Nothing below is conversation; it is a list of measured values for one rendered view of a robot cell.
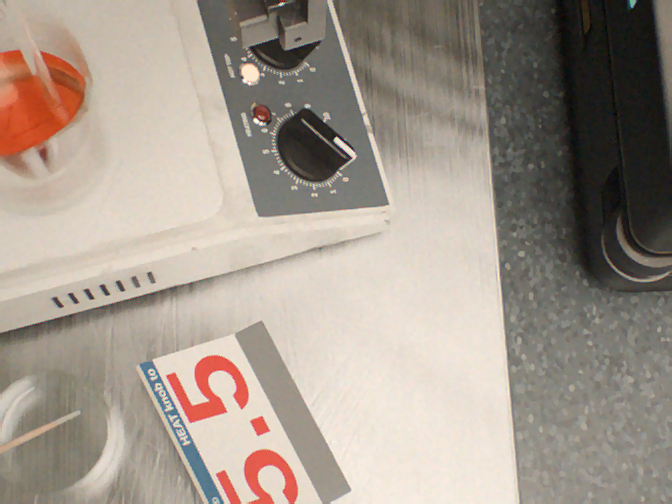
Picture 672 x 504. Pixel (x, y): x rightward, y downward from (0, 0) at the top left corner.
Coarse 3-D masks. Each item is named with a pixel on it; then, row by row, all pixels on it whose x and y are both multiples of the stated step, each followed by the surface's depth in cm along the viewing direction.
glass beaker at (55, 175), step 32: (32, 0) 47; (0, 32) 50; (32, 32) 50; (64, 32) 48; (96, 96) 47; (64, 128) 46; (96, 128) 50; (0, 160) 47; (32, 160) 47; (64, 160) 49; (96, 160) 52; (0, 192) 51; (32, 192) 50; (64, 192) 52
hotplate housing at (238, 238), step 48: (192, 0) 59; (192, 48) 58; (240, 192) 56; (192, 240) 56; (240, 240) 56; (288, 240) 59; (336, 240) 61; (0, 288) 55; (48, 288) 55; (96, 288) 57; (144, 288) 60
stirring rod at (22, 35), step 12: (0, 0) 42; (12, 0) 42; (12, 12) 43; (12, 24) 43; (24, 24) 44; (24, 36) 44; (24, 48) 45; (36, 48) 46; (36, 60) 46; (36, 72) 47; (48, 72) 48; (48, 84) 49; (48, 96) 50; (60, 96) 51
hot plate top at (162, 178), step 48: (48, 0) 56; (96, 0) 56; (144, 0) 56; (96, 48) 56; (144, 48) 56; (144, 96) 55; (192, 96) 55; (144, 144) 55; (192, 144) 55; (96, 192) 54; (144, 192) 54; (192, 192) 54; (0, 240) 53; (48, 240) 53; (96, 240) 53; (144, 240) 54
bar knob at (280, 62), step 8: (272, 40) 60; (320, 40) 59; (256, 48) 59; (264, 48) 59; (272, 48) 60; (280, 48) 60; (296, 48) 60; (304, 48) 59; (312, 48) 59; (264, 56) 59; (272, 56) 59; (280, 56) 60; (288, 56) 60; (296, 56) 60; (304, 56) 60; (272, 64) 59; (280, 64) 60; (288, 64) 60; (296, 64) 60
